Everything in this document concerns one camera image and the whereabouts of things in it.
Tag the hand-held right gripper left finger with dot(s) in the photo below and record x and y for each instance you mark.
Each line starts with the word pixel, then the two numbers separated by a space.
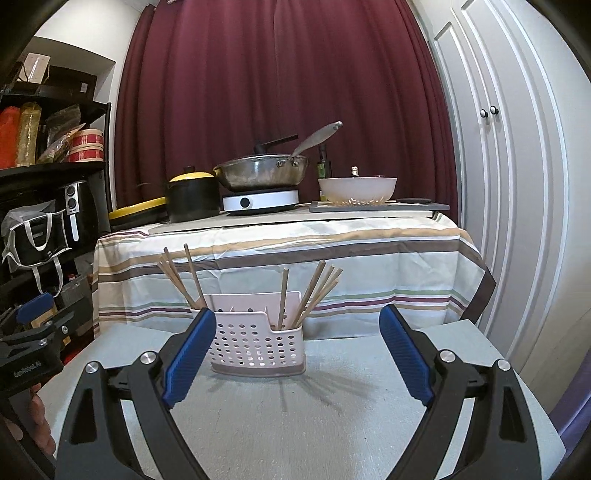
pixel 189 355

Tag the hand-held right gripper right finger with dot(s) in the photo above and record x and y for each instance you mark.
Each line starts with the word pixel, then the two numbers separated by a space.
pixel 406 355

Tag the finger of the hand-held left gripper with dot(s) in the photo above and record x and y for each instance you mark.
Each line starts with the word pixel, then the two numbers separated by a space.
pixel 41 334
pixel 34 307

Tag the pink perforated utensil holder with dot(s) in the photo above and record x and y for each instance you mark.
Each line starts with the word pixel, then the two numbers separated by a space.
pixel 251 341

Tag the bunch of wooden chopsticks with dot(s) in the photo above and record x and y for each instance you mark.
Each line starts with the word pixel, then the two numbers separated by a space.
pixel 282 295

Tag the person's left hand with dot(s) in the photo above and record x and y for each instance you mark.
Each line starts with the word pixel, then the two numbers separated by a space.
pixel 41 424

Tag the striped tablecloth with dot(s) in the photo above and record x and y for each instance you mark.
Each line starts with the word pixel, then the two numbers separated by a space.
pixel 369 258

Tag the black air fryer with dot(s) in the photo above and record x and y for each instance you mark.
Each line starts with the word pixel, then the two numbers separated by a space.
pixel 73 207

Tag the flat black pan yellow lid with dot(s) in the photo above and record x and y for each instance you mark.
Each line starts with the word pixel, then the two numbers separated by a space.
pixel 138 210

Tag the grey tray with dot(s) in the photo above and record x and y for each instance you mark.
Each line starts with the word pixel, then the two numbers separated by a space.
pixel 415 207

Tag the black round lid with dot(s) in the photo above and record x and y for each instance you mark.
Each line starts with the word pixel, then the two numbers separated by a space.
pixel 414 200

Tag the black pot with yellow lid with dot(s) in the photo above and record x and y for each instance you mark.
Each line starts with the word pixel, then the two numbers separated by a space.
pixel 194 198

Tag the red striped round box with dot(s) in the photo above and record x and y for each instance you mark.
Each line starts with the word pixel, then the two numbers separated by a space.
pixel 87 146

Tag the white induction cooker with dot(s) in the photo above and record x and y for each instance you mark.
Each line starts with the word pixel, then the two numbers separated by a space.
pixel 261 202

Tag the orange package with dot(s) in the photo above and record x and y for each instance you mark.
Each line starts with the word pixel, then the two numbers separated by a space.
pixel 9 138

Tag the white bowl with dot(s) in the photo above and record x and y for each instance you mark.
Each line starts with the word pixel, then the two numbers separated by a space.
pixel 358 189

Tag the gold package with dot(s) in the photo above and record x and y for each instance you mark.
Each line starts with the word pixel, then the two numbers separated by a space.
pixel 30 134

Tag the black shelf rack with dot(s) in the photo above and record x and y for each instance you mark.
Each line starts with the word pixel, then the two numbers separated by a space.
pixel 99 138

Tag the purple cloth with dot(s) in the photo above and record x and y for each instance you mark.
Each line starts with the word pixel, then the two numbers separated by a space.
pixel 575 420

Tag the steel wok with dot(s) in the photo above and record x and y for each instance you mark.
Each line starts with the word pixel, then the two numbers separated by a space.
pixel 258 175

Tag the white cabinet doors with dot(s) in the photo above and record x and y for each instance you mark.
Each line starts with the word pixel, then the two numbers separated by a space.
pixel 517 184

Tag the olive oil bottle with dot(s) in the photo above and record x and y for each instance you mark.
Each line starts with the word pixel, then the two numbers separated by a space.
pixel 324 166

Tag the dark brown box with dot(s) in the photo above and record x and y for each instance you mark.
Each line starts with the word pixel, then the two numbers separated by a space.
pixel 74 81

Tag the small cardboard box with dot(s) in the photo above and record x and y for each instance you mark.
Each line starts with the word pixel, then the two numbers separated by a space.
pixel 33 68

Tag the maroon curtain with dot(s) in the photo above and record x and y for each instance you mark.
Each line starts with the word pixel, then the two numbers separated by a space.
pixel 277 83

